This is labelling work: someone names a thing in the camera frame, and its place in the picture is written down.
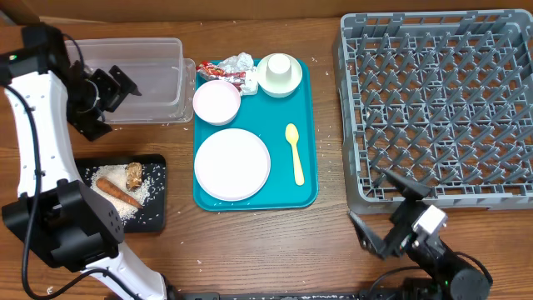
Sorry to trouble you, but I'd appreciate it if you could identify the pink plate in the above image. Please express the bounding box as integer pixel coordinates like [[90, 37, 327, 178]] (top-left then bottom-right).
[[194, 128, 271, 202]]

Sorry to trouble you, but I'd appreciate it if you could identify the white rice pile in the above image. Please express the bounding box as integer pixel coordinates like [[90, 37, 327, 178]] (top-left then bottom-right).
[[90, 164, 151, 223]]

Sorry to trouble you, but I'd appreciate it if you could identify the brown food lump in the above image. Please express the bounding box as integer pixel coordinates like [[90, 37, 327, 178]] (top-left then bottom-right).
[[125, 162, 142, 191]]

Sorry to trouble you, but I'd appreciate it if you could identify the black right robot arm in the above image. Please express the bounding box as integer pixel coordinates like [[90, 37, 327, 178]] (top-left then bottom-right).
[[349, 170, 493, 299]]

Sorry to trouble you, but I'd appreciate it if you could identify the cream cup upside down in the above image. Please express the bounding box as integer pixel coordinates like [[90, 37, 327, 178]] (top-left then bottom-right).
[[266, 53, 291, 83]]

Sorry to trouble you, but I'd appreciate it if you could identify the crumpled foil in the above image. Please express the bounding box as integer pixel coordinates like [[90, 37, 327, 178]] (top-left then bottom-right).
[[217, 52, 259, 96]]

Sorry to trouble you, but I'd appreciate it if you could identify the black tray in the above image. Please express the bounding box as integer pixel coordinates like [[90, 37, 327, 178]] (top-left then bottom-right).
[[75, 154, 167, 233]]

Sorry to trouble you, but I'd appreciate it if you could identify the pink bowl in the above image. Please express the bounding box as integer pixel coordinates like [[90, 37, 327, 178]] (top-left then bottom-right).
[[192, 80, 241, 126]]

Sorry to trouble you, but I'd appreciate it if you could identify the black cable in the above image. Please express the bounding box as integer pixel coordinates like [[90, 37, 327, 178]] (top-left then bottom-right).
[[369, 266, 426, 300]]

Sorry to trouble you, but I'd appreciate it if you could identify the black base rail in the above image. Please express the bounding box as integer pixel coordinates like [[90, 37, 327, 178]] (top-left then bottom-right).
[[177, 288, 408, 300]]

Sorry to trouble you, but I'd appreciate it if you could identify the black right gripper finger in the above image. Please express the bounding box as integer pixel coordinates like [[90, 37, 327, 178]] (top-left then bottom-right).
[[348, 211, 384, 257], [383, 170, 431, 200]]

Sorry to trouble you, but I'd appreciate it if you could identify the teal plastic tray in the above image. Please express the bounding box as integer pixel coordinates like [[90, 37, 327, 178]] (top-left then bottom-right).
[[192, 61, 319, 212]]

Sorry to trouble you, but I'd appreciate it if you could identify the yellow plastic spoon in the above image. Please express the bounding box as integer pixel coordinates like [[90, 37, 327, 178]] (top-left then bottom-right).
[[285, 123, 305, 186]]

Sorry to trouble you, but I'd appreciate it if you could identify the red snack wrapper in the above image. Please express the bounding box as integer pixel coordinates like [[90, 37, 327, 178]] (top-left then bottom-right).
[[196, 61, 246, 92]]

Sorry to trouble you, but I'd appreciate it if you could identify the clear plastic bin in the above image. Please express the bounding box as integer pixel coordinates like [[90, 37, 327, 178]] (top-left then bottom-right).
[[66, 37, 196, 124]]

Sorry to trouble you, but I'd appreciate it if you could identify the carrot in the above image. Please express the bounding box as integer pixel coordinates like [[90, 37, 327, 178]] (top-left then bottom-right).
[[96, 178, 142, 208]]

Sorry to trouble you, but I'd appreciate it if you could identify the grey dish rack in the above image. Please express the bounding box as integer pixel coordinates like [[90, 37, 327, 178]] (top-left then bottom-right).
[[333, 9, 532, 214]]

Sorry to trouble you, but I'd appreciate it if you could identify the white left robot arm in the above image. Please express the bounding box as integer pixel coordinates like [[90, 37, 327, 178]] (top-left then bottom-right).
[[1, 23, 178, 299]]

